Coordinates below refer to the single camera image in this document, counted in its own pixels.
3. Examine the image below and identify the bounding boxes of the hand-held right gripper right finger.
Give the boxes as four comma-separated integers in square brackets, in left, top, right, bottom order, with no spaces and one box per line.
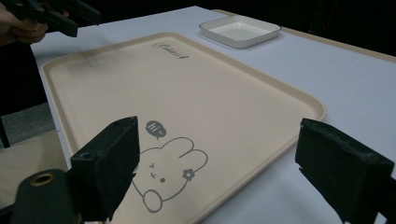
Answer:
[294,118,396,224]

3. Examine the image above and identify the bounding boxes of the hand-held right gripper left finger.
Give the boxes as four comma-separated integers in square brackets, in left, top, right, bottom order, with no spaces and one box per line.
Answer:
[70,116,140,222]

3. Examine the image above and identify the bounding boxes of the beige tray with rabbit print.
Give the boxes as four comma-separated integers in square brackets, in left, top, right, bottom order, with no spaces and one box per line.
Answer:
[41,32,327,224]

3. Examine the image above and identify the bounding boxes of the white square dish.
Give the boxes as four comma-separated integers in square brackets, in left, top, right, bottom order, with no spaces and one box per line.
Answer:
[199,14,283,49]

